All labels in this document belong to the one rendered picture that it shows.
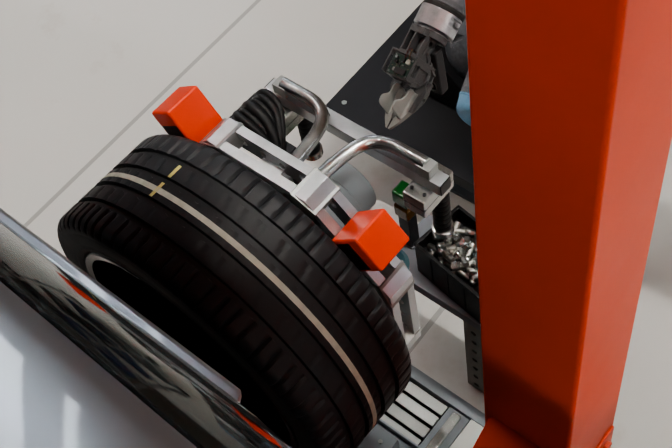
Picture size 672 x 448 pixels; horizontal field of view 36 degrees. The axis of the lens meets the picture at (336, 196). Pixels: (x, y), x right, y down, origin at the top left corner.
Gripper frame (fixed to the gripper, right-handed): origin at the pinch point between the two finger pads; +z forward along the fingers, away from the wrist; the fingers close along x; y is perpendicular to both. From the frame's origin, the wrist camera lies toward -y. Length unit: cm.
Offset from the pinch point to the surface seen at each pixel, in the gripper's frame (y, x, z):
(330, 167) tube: 28.4, 13.2, 13.0
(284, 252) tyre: 48, 29, 27
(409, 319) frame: 12.2, 32.3, 30.8
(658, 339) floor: -93, 37, 16
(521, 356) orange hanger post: 39, 67, 23
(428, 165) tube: 20.3, 26.2, 4.8
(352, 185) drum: 17.0, 10.8, 14.4
